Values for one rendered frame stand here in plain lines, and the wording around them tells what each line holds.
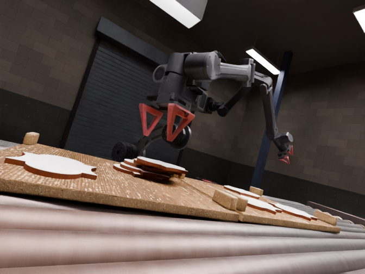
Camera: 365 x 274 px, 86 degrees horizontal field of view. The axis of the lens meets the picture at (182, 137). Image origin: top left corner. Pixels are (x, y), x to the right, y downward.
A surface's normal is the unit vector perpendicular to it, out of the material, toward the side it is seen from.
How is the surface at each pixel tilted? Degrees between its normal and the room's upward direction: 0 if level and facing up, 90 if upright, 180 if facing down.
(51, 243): 31
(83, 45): 90
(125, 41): 90
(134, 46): 90
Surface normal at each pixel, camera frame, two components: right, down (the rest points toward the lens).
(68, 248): 0.55, -0.68
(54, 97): 0.53, 0.08
